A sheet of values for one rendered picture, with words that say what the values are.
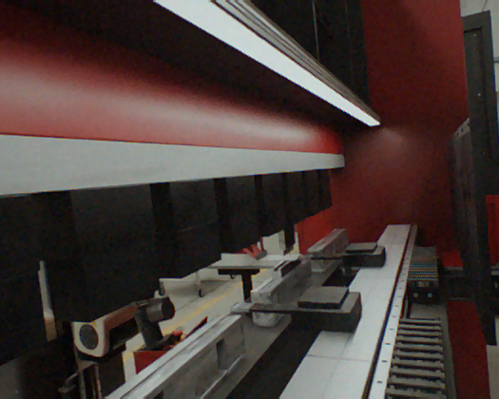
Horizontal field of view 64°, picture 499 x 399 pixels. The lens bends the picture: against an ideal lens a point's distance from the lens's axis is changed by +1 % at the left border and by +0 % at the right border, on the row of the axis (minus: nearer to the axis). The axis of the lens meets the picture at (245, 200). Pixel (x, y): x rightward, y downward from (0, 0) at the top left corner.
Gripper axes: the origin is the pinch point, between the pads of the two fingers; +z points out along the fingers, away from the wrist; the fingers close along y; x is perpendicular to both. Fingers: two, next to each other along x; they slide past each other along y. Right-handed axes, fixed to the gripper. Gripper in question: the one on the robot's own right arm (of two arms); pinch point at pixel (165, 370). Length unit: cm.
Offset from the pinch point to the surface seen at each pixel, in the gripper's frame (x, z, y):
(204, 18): -61, -57, 63
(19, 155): -69, -50, 40
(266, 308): -27, -15, 46
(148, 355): -4.8, -7.0, -0.3
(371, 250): 13, -12, 68
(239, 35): -54, -56, 65
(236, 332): -24.3, -11.7, 36.2
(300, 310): -33, -15, 54
